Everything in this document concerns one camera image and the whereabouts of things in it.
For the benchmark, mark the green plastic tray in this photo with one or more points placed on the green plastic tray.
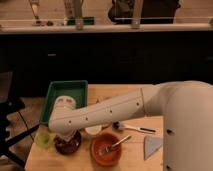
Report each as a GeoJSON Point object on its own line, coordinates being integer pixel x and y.
{"type": "Point", "coordinates": [76, 89]}

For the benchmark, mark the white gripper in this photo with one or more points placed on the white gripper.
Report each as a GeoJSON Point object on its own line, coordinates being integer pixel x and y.
{"type": "Point", "coordinates": [64, 137]}

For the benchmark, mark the purple bowl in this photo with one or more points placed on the purple bowl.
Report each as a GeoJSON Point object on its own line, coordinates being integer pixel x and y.
{"type": "Point", "coordinates": [77, 140]}

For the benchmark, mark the orange bowl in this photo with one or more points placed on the orange bowl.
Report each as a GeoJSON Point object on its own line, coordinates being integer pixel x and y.
{"type": "Point", "coordinates": [101, 141]}

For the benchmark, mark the green box on shelf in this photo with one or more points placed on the green box on shelf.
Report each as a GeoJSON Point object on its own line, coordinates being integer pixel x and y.
{"type": "Point", "coordinates": [84, 21]}

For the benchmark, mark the small green cup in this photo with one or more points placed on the small green cup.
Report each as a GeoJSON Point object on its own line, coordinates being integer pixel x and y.
{"type": "Point", "coordinates": [43, 139]}

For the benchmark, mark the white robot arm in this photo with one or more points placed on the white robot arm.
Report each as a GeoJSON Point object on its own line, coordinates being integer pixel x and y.
{"type": "Point", "coordinates": [187, 111]}

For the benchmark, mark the dark purple grapes bunch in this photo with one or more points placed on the dark purple grapes bunch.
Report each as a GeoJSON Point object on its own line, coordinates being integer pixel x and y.
{"type": "Point", "coordinates": [65, 147]}

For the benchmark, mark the white cup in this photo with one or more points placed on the white cup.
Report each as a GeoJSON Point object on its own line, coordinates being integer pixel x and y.
{"type": "Point", "coordinates": [93, 131]}

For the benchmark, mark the grey folded cloth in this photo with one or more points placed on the grey folded cloth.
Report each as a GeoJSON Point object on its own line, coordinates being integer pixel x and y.
{"type": "Point", "coordinates": [151, 145]}

